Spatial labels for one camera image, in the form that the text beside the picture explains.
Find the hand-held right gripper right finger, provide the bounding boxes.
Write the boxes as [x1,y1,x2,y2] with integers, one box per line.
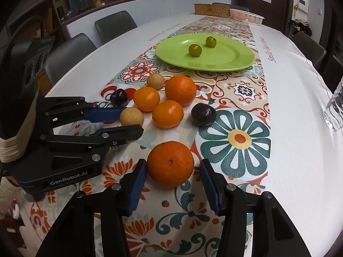
[200,158,313,257]

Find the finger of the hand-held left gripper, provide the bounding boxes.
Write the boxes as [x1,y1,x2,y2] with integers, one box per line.
[40,124,144,168]
[38,96,128,129]

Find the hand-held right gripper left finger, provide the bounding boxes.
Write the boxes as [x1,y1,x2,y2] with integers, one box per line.
[35,158,148,257]

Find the tan round longan fruit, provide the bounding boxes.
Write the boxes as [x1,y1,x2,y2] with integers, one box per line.
[119,107,144,127]
[146,73,165,90]

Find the dark purple plum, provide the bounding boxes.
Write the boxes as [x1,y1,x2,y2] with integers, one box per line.
[110,88,129,107]
[191,102,217,126]

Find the small mandarin orange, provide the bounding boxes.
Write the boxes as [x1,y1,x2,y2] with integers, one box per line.
[152,100,184,129]
[133,86,161,112]

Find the very large orange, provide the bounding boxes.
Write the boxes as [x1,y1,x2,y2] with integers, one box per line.
[147,141,195,188]

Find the medium orange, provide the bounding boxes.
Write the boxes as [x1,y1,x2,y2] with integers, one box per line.
[165,75,197,107]

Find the green round plate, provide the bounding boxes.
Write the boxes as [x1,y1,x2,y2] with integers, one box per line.
[155,33,255,72]

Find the person's left forearm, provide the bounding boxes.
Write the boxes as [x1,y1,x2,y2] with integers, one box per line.
[0,91,39,164]

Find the grey dining chair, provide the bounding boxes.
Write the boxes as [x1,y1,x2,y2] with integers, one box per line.
[291,31,327,70]
[44,33,97,86]
[212,2,250,12]
[94,11,138,46]

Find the white counter cabinet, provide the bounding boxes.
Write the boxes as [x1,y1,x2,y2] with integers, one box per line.
[66,0,233,45]

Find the printed white tablecloth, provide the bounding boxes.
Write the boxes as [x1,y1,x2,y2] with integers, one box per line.
[21,12,343,257]

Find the person's beige sweater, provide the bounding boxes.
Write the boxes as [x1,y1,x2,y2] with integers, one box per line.
[0,178,26,213]

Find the clear plastic water bottle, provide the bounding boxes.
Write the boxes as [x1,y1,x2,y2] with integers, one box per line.
[323,76,343,132]

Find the woven rattan box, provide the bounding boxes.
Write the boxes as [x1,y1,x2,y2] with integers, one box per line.
[193,3,231,18]

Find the heap of mandarins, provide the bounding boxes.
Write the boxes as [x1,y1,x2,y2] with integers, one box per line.
[232,11,259,23]

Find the white plastic basket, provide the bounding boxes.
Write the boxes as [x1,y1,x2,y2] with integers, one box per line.
[229,9,266,26]

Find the dark hanging bags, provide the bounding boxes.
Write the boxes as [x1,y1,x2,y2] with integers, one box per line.
[291,19,313,36]

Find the dark wooden door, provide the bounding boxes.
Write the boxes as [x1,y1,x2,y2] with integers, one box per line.
[232,0,294,36]

